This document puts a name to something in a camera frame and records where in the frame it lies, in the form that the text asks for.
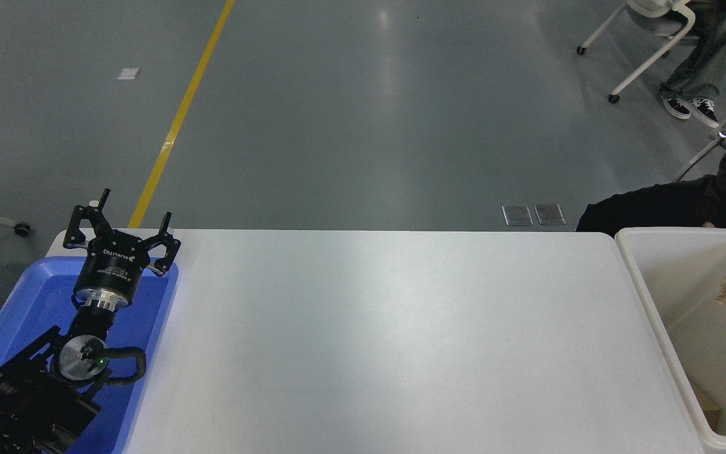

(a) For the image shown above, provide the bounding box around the white wheeled chair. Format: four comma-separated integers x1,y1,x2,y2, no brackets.
576,0,701,105

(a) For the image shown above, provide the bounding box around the grey floor plate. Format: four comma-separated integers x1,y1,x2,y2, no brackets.
534,203,566,226
502,205,534,226

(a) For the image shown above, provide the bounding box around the large pale plastic bin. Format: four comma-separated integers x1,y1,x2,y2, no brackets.
615,227,726,453

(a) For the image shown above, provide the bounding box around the blue plastic tray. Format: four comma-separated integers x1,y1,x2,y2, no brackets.
0,255,180,454

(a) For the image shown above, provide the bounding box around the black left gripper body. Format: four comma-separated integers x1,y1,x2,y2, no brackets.
75,231,151,302

